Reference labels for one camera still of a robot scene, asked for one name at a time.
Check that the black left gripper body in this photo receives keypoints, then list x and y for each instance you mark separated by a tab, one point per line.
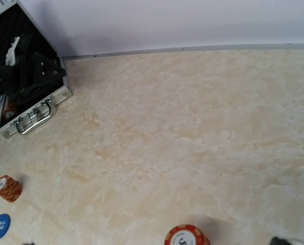
11	78

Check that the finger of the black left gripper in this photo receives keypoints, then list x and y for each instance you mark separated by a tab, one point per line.
45	70
32	91

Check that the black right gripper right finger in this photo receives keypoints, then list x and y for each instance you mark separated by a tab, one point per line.
280	241

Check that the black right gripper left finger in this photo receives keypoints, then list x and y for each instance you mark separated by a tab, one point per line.
28	243

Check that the orange chip stack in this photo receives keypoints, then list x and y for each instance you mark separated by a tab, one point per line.
10	189
186	235

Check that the orange chip row in case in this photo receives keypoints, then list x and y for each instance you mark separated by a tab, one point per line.
9	111

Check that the blue small blind button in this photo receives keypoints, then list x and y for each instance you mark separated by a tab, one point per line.
4	224

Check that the aluminium poker case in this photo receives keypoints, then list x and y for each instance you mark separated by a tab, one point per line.
16	21

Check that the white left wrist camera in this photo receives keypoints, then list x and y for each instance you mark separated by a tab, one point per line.
10	55

